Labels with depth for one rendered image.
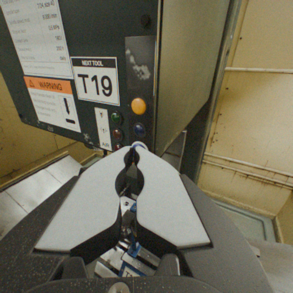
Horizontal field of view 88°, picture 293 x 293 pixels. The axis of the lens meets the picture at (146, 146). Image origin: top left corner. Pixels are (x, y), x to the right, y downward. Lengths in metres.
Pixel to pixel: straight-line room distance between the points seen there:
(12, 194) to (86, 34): 1.51
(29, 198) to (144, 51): 1.52
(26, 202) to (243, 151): 1.76
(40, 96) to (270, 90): 1.20
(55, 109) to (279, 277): 1.27
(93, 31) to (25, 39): 0.18
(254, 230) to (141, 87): 1.56
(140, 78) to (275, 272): 1.21
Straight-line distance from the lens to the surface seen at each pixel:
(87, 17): 0.29
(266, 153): 1.40
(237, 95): 1.25
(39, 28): 0.38
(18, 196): 1.66
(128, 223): 0.68
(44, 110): 0.45
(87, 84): 0.30
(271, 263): 1.30
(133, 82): 0.24
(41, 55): 0.39
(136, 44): 0.24
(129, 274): 0.89
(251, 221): 1.72
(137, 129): 0.25
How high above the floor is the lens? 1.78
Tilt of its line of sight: 30 degrees down
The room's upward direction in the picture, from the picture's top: 1 degrees clockwise
